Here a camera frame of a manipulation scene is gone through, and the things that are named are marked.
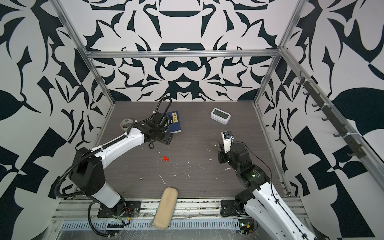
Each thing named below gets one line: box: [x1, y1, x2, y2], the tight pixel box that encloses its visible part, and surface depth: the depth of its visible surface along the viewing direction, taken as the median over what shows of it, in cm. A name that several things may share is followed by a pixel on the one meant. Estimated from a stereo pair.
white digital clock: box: [210, 107, 232, 125], surface depth 110 cm
